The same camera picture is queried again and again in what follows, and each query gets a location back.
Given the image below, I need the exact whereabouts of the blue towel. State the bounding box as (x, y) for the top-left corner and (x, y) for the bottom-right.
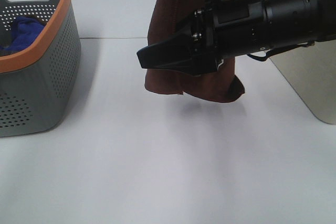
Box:
(1, 15), (46, 57)

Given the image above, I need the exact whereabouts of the brown towel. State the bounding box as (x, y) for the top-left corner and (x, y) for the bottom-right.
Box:
(144, 0), (245, 103)

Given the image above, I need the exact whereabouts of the grey basket with orange rim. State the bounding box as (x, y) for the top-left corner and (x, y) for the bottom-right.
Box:
(1, 0), (81, 137)

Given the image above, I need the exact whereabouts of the beige plastic basket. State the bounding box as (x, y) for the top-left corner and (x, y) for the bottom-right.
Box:
(271, 40), (335, 125)

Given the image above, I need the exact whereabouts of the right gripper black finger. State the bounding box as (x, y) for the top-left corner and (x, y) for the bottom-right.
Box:
(136, 26), (200, 75)

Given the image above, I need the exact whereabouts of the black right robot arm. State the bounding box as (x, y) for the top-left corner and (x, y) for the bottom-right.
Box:
(137, 0), (335, 76)

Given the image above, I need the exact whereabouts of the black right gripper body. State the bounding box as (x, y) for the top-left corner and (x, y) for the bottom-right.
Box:
(187, 0), (265, 74)

